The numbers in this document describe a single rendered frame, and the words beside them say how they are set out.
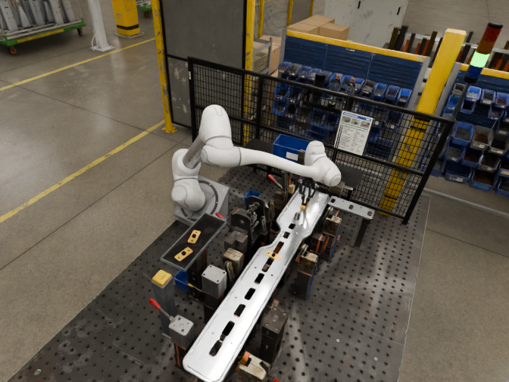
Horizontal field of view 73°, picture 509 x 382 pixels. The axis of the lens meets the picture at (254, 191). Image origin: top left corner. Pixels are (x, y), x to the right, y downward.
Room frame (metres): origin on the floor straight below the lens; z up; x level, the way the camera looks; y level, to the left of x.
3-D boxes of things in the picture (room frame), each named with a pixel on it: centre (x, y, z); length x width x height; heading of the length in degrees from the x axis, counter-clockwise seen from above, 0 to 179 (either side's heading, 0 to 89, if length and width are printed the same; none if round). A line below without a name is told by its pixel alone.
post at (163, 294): (0.93, 0.38, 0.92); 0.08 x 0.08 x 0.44; 66
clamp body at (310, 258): (1.22, -0.31, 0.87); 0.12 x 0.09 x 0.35; 66
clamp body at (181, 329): (0.77, 0.27, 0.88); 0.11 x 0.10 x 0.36; 66
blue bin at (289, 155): (2.16, -0.28, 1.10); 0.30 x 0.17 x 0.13; 71
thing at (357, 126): (2.12, -0.64, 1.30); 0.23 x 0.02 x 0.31; 66
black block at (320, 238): (1.41, -0.40, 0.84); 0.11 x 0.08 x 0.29; 66
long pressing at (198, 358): (1.21, -0.13, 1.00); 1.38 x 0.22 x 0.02; 156
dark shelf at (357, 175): (2.14, -0.32, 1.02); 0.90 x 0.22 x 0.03; 66
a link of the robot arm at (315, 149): (1.65, -0.33, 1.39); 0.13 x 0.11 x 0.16; 24
